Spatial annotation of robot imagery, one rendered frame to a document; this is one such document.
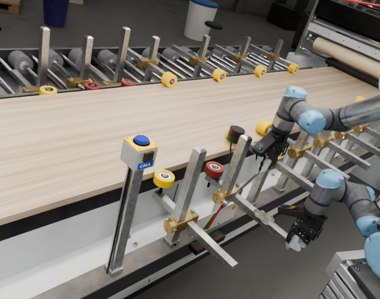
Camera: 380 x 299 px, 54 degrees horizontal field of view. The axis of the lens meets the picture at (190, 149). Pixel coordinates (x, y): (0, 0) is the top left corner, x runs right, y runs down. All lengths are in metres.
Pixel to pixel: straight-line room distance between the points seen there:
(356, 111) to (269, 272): 1.55
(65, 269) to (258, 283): 1.38
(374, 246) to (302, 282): 1.67
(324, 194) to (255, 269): 1.34
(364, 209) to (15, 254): 1.10
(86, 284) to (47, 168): 0.42
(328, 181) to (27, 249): 1.00
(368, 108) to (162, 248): 0.86
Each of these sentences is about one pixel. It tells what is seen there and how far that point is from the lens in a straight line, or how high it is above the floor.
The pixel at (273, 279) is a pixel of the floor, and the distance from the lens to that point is 2.57.
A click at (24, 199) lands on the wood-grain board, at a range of 1.28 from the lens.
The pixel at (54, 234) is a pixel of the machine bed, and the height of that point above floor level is 0.74.
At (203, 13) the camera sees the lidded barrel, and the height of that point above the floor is 0.49.
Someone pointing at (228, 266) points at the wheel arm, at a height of 0.80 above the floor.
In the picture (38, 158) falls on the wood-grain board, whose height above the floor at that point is 0.90.
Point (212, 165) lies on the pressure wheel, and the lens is 1.61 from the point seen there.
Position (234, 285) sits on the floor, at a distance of 2.41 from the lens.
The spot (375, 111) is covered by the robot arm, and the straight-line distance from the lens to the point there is 1.24.
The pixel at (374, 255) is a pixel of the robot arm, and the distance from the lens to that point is 1.03.
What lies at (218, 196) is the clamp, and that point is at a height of 0.86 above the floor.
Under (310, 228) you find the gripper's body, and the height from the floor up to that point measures 0.97.
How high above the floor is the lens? 1.74
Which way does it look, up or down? 30 degrees down
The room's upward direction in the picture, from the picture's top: 17 degrees clockwise
